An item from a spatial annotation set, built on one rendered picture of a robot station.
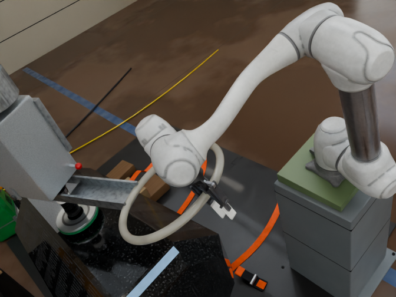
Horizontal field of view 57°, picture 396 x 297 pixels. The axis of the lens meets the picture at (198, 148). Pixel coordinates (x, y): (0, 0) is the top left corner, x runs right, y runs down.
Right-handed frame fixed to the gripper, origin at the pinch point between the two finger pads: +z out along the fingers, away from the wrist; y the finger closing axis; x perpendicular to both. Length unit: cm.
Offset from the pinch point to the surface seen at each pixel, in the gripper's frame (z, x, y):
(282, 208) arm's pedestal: 53, -38, 28
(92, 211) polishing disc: -4, 13, 86
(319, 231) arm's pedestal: 62, -34, 10
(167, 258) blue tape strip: 22, 15, 44
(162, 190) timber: 61, -50, 161
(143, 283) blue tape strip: 20, 29, 46
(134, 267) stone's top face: 15, 25, 52
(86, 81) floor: -14, -168, 392
